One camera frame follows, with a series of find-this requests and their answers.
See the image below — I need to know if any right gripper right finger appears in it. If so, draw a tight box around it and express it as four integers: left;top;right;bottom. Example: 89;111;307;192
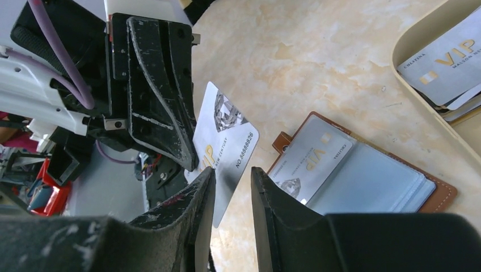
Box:
251;167;339;271

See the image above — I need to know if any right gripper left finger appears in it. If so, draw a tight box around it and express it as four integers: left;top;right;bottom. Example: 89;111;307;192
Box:
130;167;216;271

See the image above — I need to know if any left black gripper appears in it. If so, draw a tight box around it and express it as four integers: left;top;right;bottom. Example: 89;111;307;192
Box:
10;1;199;171

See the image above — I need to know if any brown leather card holder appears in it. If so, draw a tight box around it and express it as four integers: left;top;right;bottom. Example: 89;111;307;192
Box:
268;112;458;215

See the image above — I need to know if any silver VIP diamond card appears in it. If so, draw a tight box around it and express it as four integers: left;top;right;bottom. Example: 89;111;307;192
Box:
184;82;259;228

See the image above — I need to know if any beige oval tray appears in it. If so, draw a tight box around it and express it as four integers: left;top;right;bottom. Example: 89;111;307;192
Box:
391;0;480;169

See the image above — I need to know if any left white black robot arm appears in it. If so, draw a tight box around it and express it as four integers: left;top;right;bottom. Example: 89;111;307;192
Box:
1;1;200;170

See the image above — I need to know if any red box in background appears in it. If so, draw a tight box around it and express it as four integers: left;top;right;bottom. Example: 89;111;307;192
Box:
27;159;72;216

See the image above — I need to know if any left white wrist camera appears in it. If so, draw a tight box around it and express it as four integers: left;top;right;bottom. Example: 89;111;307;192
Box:
104;0;192;26

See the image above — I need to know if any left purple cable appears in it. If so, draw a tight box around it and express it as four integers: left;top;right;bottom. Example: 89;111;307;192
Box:
0;0;138;165

